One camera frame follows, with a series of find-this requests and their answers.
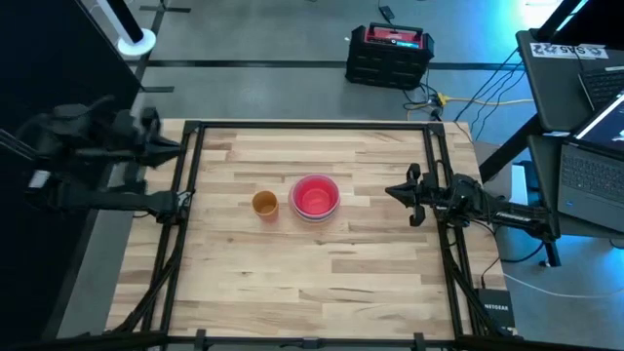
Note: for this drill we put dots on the black table frame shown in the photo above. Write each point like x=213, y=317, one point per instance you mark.
x=312, y=125

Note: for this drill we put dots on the black netgear router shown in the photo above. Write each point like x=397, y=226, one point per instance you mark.
x=496, y=308

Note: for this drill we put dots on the small orange cup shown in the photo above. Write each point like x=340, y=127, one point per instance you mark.
x=265, y=203

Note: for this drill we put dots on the white printed label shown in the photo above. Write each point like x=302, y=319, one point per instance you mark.
x=568, y=50

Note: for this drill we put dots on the black stand pole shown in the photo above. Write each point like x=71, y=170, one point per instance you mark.
x=125, y=19

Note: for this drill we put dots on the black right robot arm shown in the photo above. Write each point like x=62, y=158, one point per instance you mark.
x=492, y=209

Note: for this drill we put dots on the white round stand base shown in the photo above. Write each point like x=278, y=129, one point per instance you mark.
x=137, y=43

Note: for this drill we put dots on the black power adapter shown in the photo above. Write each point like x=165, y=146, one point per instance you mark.
x=387, y=11

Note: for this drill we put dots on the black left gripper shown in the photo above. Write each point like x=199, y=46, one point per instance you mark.
x=141, y=139

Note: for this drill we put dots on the red plastic bowl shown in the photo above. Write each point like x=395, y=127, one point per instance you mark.
x=315, y=197

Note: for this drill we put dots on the black laptop keyboard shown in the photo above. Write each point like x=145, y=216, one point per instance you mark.
x=604, y=85

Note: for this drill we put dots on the grey open laptop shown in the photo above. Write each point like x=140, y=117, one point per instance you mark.
x=592, y=180

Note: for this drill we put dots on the red black power station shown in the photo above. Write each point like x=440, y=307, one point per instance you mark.
x=390, y=56

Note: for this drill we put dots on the pale pink plastic bowl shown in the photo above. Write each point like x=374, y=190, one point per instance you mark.
x=302, y=214

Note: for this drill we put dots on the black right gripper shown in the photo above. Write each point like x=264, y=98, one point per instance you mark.
x=423, y=195

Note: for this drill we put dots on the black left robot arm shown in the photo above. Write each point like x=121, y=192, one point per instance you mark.
x=83, y=161

